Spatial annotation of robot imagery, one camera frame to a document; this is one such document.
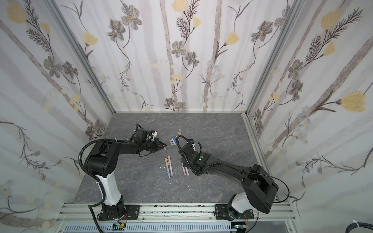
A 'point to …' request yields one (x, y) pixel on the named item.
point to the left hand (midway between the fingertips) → (167, 143)
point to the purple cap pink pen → (183, 170)
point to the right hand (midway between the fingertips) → (187, 156)
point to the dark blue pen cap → (175, 140)
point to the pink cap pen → (170, 164)
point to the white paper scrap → (160, 167)
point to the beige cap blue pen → (167, 167)
